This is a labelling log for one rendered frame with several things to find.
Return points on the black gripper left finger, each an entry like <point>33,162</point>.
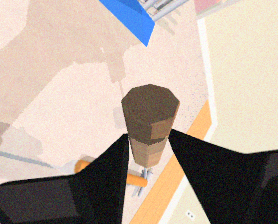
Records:
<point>96,193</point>

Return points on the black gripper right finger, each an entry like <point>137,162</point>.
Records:
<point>227,184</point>

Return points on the orange cylinder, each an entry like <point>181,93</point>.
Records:
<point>131,179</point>

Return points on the blue flat strip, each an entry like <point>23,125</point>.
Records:
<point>133,16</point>

